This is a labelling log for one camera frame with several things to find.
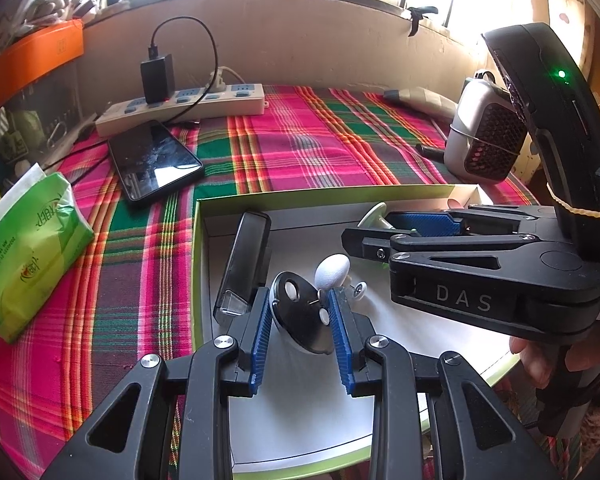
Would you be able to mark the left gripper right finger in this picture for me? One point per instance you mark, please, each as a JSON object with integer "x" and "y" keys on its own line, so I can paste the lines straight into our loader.
{"x": 473, "y": 433}

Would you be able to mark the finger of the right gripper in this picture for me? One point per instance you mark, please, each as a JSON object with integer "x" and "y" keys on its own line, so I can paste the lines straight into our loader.
{"x": 479, "y": 219}
{"x": 380, "y": 245}

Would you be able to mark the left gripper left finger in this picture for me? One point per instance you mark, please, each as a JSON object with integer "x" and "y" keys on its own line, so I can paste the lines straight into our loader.
{"x": 128, "y": 435}

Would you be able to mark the green and white suction knob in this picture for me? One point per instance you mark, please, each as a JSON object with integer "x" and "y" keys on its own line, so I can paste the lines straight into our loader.
{"x": 375, "y": 219}

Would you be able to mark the white mushroom-shaped knob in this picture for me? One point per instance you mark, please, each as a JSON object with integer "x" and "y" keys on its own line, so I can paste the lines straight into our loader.
{"x": 333, "y": 272}

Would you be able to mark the black and white round disc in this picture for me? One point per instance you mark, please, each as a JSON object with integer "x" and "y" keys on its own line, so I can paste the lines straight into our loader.
{"x": 299, "y": 315}

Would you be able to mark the person's right hand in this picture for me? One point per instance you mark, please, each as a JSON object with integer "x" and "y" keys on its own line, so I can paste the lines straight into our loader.
{"x": 539, "y": 365}

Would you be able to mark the grey portable fan heater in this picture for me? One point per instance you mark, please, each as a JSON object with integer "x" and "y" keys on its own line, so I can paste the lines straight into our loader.
{"x": 486, "y": 133}

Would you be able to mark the green and white cardboard tray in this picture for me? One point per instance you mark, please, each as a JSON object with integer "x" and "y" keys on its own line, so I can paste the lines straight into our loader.
{"x": 302, "y": 422}

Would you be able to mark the pink green plaid bedsheet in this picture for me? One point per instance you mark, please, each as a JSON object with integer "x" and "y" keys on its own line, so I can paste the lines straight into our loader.
{"x": 130, "y": 293}

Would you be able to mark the black rectangular lighter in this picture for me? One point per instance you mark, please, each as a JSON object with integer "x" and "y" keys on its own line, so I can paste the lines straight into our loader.
{"x": 245, "y": 269}

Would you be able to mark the black clip on windowsill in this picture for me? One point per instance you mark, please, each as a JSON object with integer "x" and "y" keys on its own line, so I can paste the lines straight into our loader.
{"x": 417, "y": 14}

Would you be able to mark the green tissue pack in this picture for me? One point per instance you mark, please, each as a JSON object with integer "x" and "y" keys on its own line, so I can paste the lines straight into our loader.
{"x": 42, "y": 233}

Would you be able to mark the black smartphone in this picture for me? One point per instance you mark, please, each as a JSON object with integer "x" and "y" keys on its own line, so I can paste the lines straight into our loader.
{"x": 152, "y": 163}

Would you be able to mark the white power strip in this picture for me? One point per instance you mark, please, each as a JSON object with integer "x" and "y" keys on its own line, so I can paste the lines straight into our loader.
{"x": 184, "y": 106}

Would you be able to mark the black charger adapter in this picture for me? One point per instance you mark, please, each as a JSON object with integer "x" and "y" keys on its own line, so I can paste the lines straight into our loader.
{"x": 157, "y": 76}

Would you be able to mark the orange box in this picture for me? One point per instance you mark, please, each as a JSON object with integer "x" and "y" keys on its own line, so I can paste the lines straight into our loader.
{"x": 38, "y": 54}

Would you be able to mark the white plug with cable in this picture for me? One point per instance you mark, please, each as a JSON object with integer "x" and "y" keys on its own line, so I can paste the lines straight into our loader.
{"x": 218, "y": 82}

